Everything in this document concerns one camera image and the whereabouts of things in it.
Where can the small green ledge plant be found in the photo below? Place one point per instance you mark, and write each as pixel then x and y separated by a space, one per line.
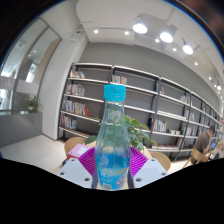
pixel 33 105

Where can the person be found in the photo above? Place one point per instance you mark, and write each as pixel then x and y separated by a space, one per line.
pixel 201 141

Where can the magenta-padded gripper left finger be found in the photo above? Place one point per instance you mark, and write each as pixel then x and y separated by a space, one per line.
pixel 75 171

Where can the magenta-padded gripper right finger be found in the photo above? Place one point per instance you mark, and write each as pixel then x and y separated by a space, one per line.
pixel 150 171

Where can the green potted plant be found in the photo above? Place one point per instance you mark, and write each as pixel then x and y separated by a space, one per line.
pixel 138 133

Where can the clear bottle with blue cap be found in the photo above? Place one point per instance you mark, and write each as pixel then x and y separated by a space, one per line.
pixel 112 150

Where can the pink book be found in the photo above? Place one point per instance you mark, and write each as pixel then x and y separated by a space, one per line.
pixel 78 150

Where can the grey shelf unit with books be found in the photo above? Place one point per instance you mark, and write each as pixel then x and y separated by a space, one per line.
pixel 140 90

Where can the round ceiling lights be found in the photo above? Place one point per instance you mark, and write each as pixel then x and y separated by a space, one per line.
pixel 140 28

